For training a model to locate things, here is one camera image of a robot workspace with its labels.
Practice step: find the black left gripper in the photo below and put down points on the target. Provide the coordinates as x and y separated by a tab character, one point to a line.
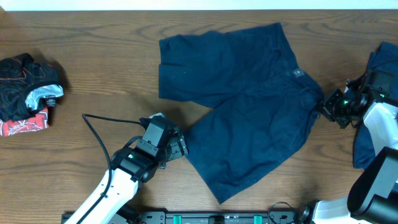
179	146

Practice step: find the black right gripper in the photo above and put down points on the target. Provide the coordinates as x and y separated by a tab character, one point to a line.
326	107

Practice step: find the navy blue shorts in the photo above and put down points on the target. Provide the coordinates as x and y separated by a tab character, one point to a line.
262	104

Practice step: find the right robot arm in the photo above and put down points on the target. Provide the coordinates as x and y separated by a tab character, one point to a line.
372	198

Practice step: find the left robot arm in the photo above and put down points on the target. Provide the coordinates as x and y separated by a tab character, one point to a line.
130	167

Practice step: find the navy blue garment pile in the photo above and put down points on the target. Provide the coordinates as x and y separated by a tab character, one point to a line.
385	60

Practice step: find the black patterned folded garment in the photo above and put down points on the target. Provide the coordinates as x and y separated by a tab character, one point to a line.
27	87

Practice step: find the red patterned folded garment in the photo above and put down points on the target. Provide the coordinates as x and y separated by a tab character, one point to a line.
36	123

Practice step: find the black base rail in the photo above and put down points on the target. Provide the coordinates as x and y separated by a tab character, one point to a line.
279	217

